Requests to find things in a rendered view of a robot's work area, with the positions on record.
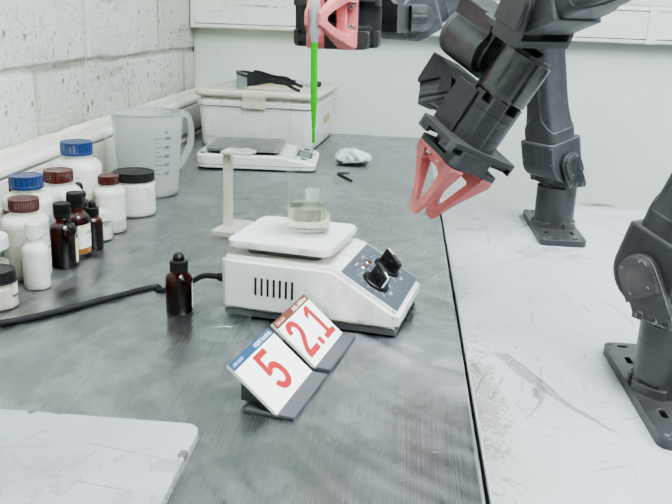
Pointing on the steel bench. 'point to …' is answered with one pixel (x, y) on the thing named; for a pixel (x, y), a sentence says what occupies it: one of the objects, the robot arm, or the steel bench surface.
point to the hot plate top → (266, 241)
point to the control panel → (398, 287)
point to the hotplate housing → (312, 275)
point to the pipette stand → (230, 195)
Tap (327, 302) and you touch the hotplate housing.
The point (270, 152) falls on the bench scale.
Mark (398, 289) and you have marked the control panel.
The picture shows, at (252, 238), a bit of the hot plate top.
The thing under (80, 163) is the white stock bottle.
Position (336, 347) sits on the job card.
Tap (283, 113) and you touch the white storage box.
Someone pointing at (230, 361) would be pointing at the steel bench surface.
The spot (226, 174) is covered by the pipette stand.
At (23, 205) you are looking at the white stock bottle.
